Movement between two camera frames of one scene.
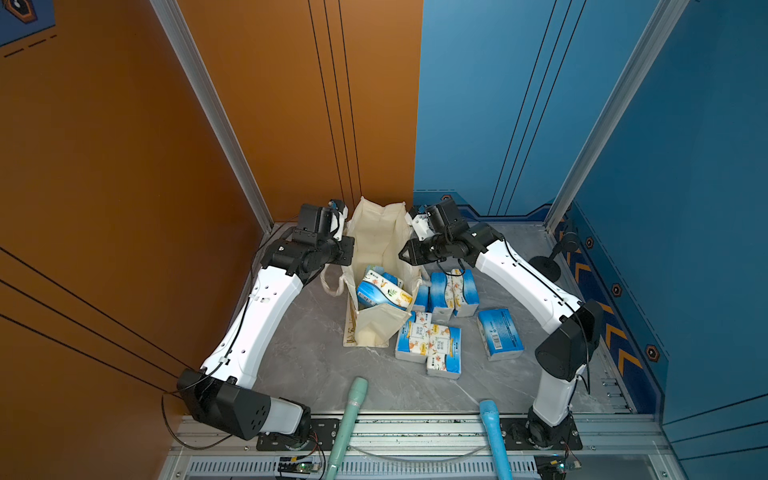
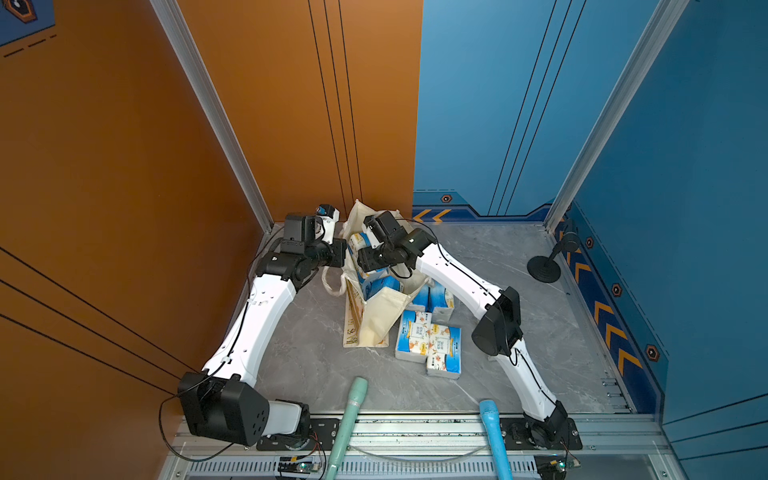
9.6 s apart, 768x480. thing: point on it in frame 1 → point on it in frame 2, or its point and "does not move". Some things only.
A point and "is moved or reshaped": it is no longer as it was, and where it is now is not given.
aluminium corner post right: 660,30 does not move
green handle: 357,393 does not move
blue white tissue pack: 374,289 is moved or reshaped
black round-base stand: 548,266 does not move
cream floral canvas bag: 383,238 is moved or reshaped
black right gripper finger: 416,251 → 370,259
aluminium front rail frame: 413,450 does not move
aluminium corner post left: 170,18 does not move
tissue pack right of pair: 445,352 does not move
